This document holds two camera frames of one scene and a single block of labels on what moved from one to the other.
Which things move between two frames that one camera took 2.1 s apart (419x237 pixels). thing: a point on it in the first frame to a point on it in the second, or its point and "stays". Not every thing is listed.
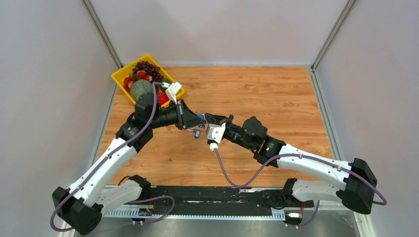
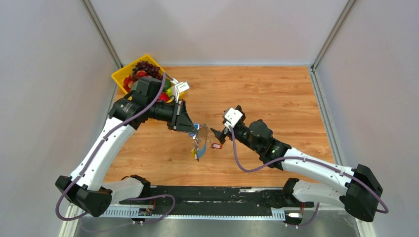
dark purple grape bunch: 149,69 stays
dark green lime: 164,80 stays
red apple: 162,98 stays
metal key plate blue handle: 202,116 to 202,135
